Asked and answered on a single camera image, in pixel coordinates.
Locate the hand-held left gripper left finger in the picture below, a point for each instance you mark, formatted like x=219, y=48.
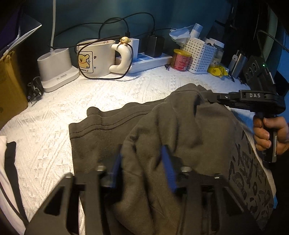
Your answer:
x=116, y=162

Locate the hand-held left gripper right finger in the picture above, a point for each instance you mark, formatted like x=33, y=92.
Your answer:
x=169, y=167

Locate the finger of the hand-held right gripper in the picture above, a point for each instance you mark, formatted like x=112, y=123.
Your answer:
x=212, y=93
x=225, y=99

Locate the dark grey t-shirt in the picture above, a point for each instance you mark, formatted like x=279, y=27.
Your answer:
x=146, y=126

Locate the person's right hand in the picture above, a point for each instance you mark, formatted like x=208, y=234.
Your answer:
x=281, y=135

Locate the yellow duck snack packet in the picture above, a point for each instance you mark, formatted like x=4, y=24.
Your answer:
x=216, y=70

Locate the steel tumbler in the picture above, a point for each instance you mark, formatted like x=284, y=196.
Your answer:
x=239, y=64

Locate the white perforated basket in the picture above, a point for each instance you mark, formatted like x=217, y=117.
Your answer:
x=198, y=55

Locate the clear jar with white lid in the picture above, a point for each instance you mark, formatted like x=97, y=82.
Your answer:
x=219, y=53

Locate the red jar yellow lid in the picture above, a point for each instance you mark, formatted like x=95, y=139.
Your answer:
x=180, y=61

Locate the small black plug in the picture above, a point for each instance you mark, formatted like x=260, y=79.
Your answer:
x=167, y=66

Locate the white plastic bottle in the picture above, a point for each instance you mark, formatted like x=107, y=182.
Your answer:
x=196, y=30

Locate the white tissue paper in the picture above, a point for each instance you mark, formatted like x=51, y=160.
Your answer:
x=180, y=34

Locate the white power strip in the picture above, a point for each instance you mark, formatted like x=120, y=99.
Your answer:
x=146, y=62

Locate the black charger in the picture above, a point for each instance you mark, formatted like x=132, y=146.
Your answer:
x=154, y=46

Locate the white textured blanket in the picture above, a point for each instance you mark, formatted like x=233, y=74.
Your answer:
x=56, y=108

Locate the white charger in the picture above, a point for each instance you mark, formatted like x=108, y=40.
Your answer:
x=135, y=48

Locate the white cartoon dog mug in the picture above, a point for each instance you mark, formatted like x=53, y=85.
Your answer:
x=97, y=58

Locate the cardboard box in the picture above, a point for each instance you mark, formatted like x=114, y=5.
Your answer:
x=11, y=90

